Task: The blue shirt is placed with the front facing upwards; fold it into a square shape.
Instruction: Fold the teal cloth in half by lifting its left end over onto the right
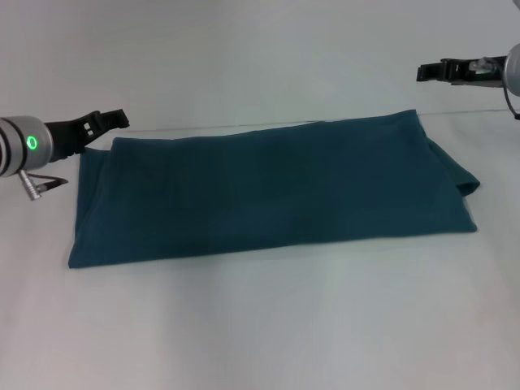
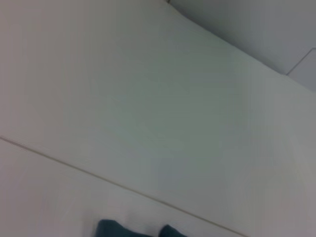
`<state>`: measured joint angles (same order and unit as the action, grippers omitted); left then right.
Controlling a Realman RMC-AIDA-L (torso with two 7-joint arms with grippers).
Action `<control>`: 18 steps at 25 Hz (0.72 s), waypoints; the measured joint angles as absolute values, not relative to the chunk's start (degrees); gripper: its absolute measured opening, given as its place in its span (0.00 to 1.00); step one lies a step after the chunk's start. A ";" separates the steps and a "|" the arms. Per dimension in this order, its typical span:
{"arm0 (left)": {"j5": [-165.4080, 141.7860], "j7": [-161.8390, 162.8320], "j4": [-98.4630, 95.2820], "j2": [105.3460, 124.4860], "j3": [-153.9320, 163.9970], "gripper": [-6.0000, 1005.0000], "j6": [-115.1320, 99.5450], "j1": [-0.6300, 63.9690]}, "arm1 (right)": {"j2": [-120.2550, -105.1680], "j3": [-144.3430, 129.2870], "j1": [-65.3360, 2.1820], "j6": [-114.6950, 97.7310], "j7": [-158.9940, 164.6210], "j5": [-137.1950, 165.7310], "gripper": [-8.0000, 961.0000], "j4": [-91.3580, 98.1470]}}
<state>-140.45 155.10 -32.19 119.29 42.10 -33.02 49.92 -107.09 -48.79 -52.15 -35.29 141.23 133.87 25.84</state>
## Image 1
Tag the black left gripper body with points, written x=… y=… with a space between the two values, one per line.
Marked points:
x=71 y=134

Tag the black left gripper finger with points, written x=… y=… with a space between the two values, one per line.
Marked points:
x=111 y=119

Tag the teal t-shirt with pink print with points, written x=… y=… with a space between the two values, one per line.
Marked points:
x=264 y=195

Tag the silver right gripper thumbscrew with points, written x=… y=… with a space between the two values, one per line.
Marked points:
x=481 y=66

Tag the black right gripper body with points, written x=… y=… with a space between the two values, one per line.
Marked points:
x=479 y=75

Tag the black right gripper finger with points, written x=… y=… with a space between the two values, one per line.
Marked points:
x=438 y=72

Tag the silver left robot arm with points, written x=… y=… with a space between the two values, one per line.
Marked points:
x=22 y=146

